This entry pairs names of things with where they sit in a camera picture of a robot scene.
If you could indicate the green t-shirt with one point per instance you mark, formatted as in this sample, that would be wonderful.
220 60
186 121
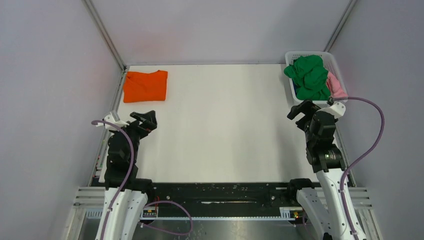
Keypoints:
309 77

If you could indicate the pink t-shirt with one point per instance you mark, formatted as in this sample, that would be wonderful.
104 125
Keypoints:
334 86

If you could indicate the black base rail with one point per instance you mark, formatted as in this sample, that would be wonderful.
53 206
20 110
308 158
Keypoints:
222 200

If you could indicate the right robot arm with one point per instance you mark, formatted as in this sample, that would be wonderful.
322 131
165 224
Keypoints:
335 219

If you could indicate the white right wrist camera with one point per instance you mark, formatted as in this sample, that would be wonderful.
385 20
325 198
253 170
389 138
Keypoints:
336 108

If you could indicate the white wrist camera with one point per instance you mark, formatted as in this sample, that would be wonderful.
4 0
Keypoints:
336 108
113 118

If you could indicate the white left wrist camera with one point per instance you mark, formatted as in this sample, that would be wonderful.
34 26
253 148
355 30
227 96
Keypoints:
113 118

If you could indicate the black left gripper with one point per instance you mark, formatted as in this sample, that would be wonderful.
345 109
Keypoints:
150 124

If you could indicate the orange folded t-shirt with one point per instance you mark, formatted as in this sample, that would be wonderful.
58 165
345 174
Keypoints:
145 87

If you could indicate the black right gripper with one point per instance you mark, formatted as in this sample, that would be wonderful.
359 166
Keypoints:
306 107

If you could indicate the white plastic laundry basket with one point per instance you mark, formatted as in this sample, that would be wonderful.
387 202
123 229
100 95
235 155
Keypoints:
329 62

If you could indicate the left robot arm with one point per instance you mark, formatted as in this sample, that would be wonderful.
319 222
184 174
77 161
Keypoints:
125 194

